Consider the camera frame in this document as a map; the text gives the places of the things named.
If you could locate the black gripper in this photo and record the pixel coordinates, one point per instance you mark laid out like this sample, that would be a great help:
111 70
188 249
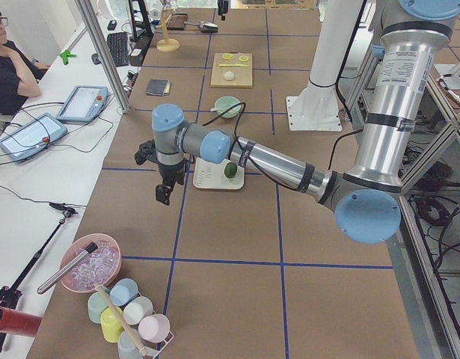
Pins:
170 172

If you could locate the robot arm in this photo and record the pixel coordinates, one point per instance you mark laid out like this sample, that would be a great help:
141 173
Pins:
408 35

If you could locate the pink bowl with ice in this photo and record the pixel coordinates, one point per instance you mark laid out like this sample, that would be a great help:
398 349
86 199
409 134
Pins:
99 267

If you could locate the light green bowl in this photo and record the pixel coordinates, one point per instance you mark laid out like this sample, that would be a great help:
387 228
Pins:
232 103

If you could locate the white bear tray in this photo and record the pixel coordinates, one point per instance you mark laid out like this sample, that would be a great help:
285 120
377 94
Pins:
208 175

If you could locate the dark green avocado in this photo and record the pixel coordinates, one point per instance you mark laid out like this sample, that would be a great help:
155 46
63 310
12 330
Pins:
230 170

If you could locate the teach pendant far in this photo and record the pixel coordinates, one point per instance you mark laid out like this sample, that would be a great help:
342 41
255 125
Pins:
83 104

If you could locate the teach pendant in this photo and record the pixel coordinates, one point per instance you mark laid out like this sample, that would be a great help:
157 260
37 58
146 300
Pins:
33 137
83 104

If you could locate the rack of pastel cups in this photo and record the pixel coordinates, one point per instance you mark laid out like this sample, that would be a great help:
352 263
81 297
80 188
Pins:
129 319

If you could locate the teach pendant near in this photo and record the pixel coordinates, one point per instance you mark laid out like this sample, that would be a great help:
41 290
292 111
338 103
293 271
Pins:
33 137

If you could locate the bamboo cutting board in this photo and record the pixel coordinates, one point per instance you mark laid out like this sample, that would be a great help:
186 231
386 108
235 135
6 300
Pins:
243 75

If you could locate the yellow plastic knife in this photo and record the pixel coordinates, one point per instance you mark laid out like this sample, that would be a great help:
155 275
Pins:
232 65

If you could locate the wooden mug tree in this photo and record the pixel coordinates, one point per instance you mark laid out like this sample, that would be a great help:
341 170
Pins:
167 44

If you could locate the black keyboard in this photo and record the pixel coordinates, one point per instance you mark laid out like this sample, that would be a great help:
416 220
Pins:
118 45

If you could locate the metal scoop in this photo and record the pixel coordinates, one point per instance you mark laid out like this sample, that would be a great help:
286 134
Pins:
204 27

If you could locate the black tripod stick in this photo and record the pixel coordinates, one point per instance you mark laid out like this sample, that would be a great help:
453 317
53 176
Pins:
10 295

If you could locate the seated person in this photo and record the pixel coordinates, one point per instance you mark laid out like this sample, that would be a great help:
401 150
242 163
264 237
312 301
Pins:
19 77

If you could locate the red cylinder bottle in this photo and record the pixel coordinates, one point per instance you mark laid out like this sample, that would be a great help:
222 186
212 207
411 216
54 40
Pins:
18 322

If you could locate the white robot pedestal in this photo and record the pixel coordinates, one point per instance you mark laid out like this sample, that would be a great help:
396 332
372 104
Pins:
316 107

